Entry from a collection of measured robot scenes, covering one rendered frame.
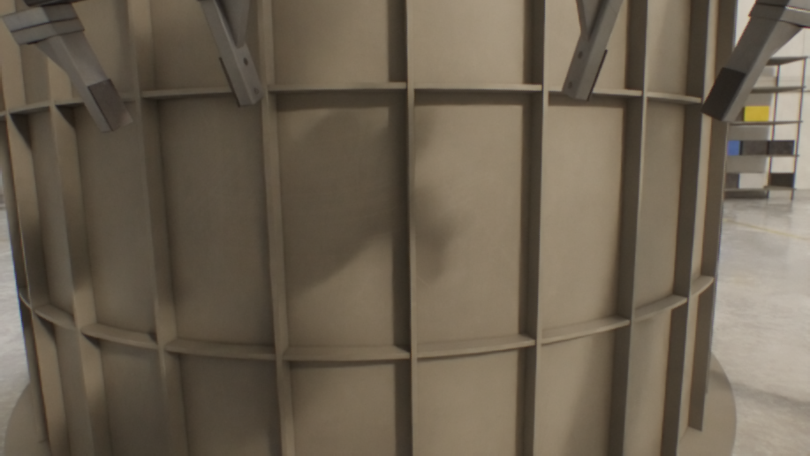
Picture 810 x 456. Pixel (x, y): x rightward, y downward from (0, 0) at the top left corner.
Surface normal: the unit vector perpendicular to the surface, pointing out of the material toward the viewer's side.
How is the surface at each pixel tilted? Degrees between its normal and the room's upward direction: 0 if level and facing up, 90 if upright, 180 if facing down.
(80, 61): 83
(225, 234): 90
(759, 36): 83
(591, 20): 113
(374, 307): 90
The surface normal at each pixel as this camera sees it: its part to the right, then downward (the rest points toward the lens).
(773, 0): -0.99, -0.10
